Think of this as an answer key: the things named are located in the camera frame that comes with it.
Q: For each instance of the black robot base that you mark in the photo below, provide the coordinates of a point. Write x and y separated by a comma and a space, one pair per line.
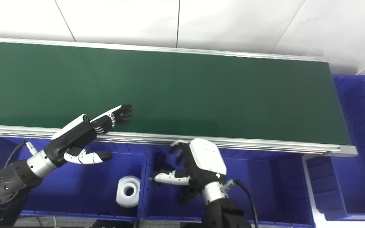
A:
112, 224

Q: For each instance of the black flanged machine part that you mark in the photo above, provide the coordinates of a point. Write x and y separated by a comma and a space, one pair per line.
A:
162, 163
187, 193

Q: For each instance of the blue plastic bin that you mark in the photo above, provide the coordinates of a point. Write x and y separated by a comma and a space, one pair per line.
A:
265, 190
74, 190
360, 183

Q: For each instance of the green conveyor belt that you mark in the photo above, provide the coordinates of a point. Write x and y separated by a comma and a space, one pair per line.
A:
201, 95
265, 146

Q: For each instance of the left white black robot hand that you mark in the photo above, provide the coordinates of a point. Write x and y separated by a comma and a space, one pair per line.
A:
74, 136

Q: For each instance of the white cylindrical plastic part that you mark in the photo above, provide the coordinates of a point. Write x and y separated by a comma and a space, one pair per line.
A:
122, 198

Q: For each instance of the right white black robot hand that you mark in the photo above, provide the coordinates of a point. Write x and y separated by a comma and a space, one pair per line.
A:
206, 156

